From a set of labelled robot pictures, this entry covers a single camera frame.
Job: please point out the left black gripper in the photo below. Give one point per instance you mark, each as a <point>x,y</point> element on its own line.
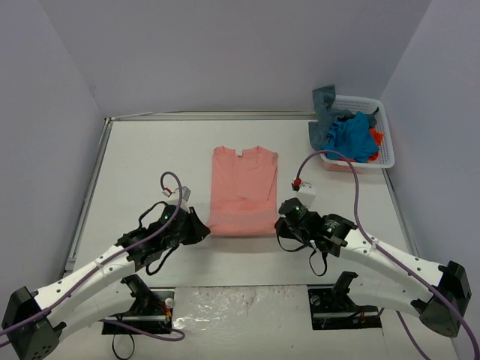
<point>191,226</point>

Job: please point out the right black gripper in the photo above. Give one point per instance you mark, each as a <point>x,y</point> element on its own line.
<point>282,226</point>

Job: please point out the pink t shirt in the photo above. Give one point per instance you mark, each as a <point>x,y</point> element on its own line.
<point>243,192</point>

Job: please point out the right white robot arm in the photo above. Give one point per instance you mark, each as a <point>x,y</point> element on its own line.
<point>437,294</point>

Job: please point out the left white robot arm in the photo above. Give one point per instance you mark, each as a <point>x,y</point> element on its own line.
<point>36,322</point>

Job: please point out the white plastic basket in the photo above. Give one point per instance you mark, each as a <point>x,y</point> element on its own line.
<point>386,159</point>

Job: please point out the blue t shirt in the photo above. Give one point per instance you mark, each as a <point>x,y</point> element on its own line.
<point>359,121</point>

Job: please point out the orange t shirt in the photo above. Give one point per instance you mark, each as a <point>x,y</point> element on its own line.
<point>361,146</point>

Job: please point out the grey t shirt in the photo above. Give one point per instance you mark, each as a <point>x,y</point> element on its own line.
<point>326,114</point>

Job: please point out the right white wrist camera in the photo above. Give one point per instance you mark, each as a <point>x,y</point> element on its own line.
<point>304,191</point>

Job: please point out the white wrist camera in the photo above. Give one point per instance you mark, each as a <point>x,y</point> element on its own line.
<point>304,191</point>
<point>172,197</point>

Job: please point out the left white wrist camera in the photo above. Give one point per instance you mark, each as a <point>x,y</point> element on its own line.
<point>172,197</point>

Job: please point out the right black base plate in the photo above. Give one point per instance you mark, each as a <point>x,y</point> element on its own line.
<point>329,314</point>

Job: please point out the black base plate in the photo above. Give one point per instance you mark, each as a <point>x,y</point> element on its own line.
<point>154,317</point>
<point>329,314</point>

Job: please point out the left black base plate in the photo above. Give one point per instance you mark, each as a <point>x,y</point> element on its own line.
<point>154,317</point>

